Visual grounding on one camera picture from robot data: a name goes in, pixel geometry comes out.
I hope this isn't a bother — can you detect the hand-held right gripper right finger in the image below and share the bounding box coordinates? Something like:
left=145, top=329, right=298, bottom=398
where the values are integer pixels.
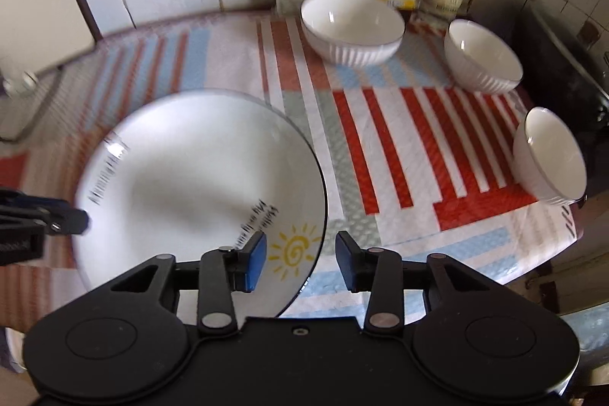
left=334, top=231, right=518, bottom=334

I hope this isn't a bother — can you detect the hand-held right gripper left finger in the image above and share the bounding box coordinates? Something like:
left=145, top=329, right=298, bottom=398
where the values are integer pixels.
left=86, top=231, right=268, bottom=337

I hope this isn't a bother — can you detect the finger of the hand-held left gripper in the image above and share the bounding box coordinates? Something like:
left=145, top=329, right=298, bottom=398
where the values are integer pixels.
left=0, top=189, right=54, bottom=210
left=0, top=206, right=90, bottom=237

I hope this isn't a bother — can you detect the white plate with black rim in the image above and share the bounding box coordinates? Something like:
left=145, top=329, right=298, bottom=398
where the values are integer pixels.
left=73, top=88, right=329, bottom=319

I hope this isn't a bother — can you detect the white ribbed bowl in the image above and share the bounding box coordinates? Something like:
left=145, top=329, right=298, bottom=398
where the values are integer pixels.
left=300, top=0, right=407, bottom=65
left=512, top=107, right=587, bottom=206
left=444, top=19, right=525, bottom=95

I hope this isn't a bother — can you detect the white cutting board stand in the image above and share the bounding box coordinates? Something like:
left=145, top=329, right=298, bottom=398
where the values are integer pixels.
left=0, top=68, right=40, bottom=97

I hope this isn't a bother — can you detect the striped table mat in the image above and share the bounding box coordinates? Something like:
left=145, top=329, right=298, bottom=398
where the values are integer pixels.
left=0, top=9, right=579, bottom=327

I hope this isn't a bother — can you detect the black pot with glass lid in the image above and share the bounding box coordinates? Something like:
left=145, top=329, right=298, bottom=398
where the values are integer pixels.
left=516, top=0, right=609, bottom=137

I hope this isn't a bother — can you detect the black power cable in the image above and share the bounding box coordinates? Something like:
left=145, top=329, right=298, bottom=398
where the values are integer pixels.
left=0, top=66, right=65, bottom=143

